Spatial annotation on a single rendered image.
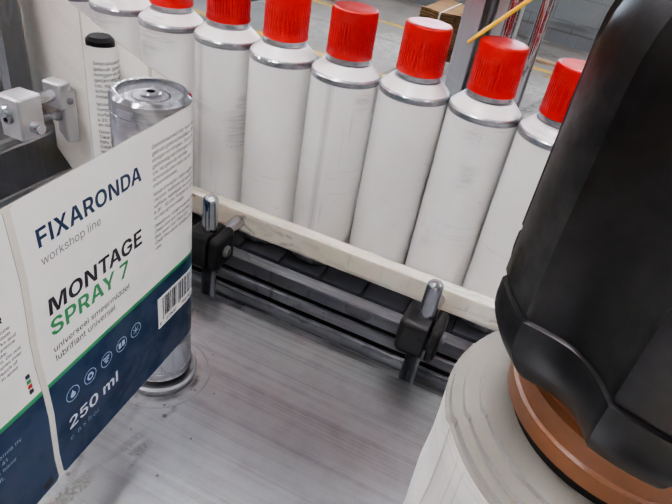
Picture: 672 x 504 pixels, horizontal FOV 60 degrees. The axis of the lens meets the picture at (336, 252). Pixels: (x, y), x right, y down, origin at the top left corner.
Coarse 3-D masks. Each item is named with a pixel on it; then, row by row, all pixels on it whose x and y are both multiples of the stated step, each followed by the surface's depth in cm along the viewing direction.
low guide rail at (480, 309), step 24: (192, 192) 49; (264, 216) 48; (288, 240) 47; (312, 240) 46; (336, 240) 47; (336, 264) 47; (360, 264) 46; (384, 264) 45; (408, 288) 45; (456, 288) 44; (456, 312) 44; (480, 312) 43
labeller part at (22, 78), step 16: (0, 0) 43; (16, 0) 47; (0, 16) 43; (16, 16) 47; (0, 32) 43; (16, 32) 47; (0, 48) 44; (16, 48) 47; (0, 64) 44; (16, 64) 47; (16, 80) 47
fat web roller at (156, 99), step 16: (128, 80) 28; (144, 80) 28; (160, 80) 28; (112, 96) 26; (128, 96) 27; (144, 96) 27; (160, 96) 27; (176, 96) 27; (112, 112) 26; (128, 112) 26; (144, 112) 26; (160, 112) 26; (112, 128) 27; (128, 128) 26; (144, 128) 26; (112, 144) 27; (176, 352) 35; (192, 352) 38; (160, 368) 35; (176, 368) 36; (192, 368) 37; (144, 384) 36; (160, 384) 36; (176, 384) 36
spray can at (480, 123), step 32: (480, 64) 38; (512, 64) 37; (480, 96) 39; (512, 96) 39; (448, 128) 40; (480, 128) 39; (512, 128) 39; (448, 160) 41; (480, 160) 40; (448, 192) 42; (480, 192) 41; (416, 224) 46; (448, 224) 43; (480, 224) 44; (416, 256) 46; (448, 256) 45
